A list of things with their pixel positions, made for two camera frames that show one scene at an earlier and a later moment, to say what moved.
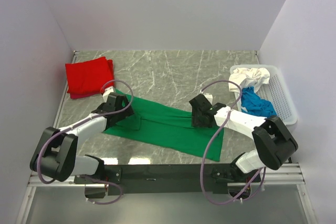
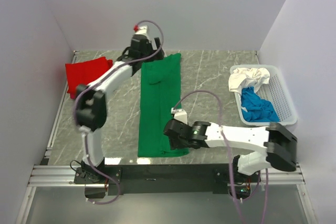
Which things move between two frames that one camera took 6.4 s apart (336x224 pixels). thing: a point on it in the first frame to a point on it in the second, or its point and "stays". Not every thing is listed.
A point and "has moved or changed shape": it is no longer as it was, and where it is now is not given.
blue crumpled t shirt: (251, 103) stays
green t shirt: (167, 129) has moved or changed shape
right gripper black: (195, 121) to (175, 144)
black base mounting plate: (169, 178) stays
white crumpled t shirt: (253, 77) stays
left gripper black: (126, 112) to (157, 56)
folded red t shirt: (90, 76) stays
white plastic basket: (275, 91) stays
